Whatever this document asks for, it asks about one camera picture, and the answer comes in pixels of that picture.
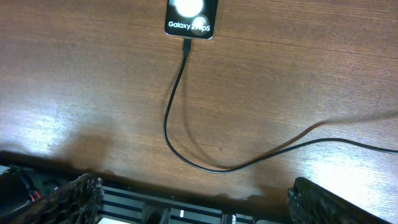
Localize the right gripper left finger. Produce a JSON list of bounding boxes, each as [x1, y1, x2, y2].
[[9, 174, 104, 224]]

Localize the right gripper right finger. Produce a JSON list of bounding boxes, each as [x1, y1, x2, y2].
[[288, 177, 389, 224]]

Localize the black USB charging cable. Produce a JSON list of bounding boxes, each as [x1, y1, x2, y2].
[[163, 37, 398, 174]]

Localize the black Samsung flip smartphone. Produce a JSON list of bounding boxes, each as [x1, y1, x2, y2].
[[164, 0, 218, 40]]

